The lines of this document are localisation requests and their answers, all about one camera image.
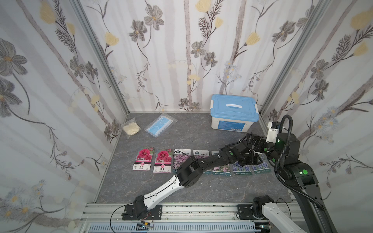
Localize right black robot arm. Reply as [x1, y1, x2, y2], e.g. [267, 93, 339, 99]
[247, 133, 337, 233]

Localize lavender seed packet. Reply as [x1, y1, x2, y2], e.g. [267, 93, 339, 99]
[232, 163, 252, 175]
[252, 154, 271, 174]

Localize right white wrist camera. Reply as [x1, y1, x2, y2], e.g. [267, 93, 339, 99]
[266, 121, 280, 143]

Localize white back-side seed packet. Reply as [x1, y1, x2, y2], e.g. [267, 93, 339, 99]
[173, 149, 191, 172]

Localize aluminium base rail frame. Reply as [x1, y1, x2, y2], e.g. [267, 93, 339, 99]
[77, 202, 327, 233]

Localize hollyhock seed packet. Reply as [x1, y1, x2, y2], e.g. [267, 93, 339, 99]
[153, 149, 173, 173]
[133, 147, 154, 171]

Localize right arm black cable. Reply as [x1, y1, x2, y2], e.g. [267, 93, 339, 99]
[273, 114, 326, 211]

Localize blue lidded storage box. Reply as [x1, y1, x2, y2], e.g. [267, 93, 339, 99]
[210, 94, 259, 133]

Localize pink cosmos seed packet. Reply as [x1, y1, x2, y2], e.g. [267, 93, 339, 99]
[193, 150, 212, 174]
[212, 165, 231, 176]

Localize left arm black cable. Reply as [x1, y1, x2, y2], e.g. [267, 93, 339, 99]
[109, 150, 190, 233]

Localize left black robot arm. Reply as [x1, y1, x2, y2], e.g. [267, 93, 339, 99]
[122, 141, 263, 220]

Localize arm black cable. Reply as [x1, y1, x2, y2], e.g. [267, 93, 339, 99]
[273, 114, 326, 211]
[109, 150, 190, 233]

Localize bagged blue face masks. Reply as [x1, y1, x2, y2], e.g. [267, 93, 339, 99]
[145, 114, 177, 137]

